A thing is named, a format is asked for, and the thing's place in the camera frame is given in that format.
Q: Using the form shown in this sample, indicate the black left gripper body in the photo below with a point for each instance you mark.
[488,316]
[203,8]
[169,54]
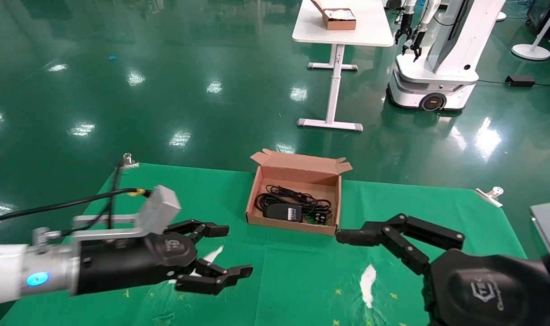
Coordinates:
[130,265]

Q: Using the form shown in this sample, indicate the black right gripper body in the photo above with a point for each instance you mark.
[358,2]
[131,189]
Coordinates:
[492,294]

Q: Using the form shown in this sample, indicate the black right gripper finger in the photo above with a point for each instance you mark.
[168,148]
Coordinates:
[361,235]

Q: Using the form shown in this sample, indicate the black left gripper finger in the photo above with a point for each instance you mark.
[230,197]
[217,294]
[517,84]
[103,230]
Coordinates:
[211,280]
[209,230]

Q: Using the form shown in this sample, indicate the open brown cardboard box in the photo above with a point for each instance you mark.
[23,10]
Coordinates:
[297,170]

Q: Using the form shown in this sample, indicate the small brown cardboard box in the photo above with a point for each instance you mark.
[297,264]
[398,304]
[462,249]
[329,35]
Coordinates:
[340,20]

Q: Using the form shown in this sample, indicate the green table cloth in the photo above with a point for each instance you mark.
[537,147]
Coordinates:
[302,276]

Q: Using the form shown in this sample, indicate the metal cloth clip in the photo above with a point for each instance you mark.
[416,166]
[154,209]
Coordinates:
[491,195]
[128,162]

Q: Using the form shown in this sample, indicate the white wheeled background robot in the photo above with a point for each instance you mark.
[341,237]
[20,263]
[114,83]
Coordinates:
[442,68]

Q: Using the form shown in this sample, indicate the white standing table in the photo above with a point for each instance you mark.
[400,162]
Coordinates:
[370,27]

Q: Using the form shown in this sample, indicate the black floor power brick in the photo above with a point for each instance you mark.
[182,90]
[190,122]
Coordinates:
[520,81]

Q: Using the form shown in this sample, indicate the white round floor stand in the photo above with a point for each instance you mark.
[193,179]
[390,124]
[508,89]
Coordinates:
[532,52]

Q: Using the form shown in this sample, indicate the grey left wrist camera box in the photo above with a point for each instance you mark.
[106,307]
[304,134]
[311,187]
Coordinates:
[159,208]

